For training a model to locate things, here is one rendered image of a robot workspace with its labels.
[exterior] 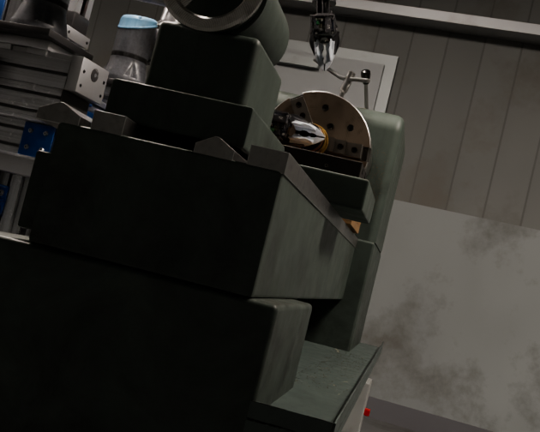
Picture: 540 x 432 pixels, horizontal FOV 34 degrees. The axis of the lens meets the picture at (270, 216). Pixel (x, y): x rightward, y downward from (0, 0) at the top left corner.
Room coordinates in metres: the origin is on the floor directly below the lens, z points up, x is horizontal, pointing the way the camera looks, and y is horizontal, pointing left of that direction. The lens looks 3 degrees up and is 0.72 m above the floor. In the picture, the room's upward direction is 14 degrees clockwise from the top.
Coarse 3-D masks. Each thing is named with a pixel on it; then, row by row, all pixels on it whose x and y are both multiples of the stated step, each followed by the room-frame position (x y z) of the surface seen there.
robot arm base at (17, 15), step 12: (24, 0) 2.23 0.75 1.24; (36, 0) 2.21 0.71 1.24; (48, 0) 2.21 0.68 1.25; (60, 0) 2.23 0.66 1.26; (24, 12) 2.20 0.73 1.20; (36, 12) 2.20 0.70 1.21; (48, 12) 2.22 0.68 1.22; (60, 12) 2.24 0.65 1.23; (36, 24) 2.19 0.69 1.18; (48, 24) 2.20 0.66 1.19; (60, 24) 2.23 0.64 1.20
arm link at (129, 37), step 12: (120, 24) 2.70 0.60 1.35; (132, 24) 2.68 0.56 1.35; (144, 24) 2.69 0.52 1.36; (156, 24) 2.73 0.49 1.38; (120, 36) 2.69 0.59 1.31; (132, 36) 2.68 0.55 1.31; (144, 36) 2.69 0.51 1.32; (156, 36) 2.74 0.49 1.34; (120, 48) 2.68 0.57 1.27; (132, 48) 2.68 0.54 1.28; (144, 48) 2.70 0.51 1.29
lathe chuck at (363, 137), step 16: (304, 96) 2.44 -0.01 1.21; (320, 96) 2.43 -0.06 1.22; (336, 96) 2.42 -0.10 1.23; (288, 112) 2.44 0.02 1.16; (320, 112) 2.43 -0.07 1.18; (336, 112) 2.42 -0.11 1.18; (352, 112) 2.41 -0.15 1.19; (336, 128) 2.42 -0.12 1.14; (352, 128) 2.41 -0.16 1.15; (368, 128) 2.41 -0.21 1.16; (368, 144) 2.40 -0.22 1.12; (368, 160) 2.43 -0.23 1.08
